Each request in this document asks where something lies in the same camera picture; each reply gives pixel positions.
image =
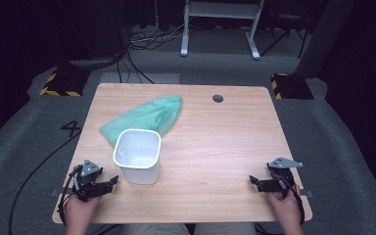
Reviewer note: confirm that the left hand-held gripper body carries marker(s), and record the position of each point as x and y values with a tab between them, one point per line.
88	182

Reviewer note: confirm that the grey table grommet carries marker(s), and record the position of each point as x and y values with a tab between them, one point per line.
217	98

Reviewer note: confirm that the black tripod stand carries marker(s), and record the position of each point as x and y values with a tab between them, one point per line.
285	36

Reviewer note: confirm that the white plastic bin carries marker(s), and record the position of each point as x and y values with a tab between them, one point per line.
137	173

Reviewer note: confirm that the white metal stand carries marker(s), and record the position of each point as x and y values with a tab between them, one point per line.
222	9

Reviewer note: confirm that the green plastic bag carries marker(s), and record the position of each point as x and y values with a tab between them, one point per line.
150	114

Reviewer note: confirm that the dark grey pillar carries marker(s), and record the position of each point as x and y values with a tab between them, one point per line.
323	36

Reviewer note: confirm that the person's right hand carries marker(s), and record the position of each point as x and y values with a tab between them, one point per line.
285	209

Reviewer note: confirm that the black yellow striped base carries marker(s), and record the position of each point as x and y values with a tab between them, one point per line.
292	86
66	83

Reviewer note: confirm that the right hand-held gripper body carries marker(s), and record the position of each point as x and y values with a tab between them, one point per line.
282	176

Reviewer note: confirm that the person's left hand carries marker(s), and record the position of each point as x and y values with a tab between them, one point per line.
80	210

